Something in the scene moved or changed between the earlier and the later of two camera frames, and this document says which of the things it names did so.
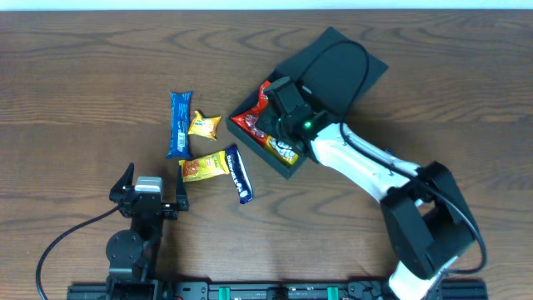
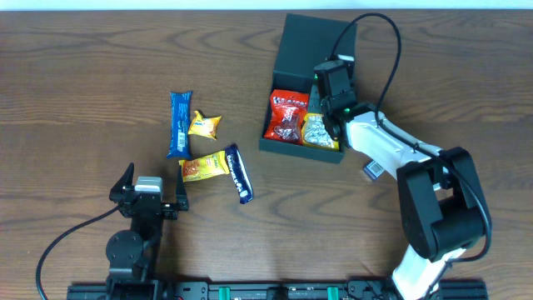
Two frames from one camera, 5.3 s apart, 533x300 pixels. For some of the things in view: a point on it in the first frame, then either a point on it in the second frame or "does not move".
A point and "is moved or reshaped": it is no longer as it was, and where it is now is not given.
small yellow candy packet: x=204 y=127 does not move
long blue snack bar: x=180 y=125 does not move
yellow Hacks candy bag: x=281 y=151 is moved or reshaped
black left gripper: x=149 y=205 does not move
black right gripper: x=273 y=111 → x=315 y=105
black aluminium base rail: x=470 y=290 does not move
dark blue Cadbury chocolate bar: x=239 y=173 does not move
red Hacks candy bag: x=247 y=120 is moved or reshaped
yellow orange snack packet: x=209 y=166 does not move
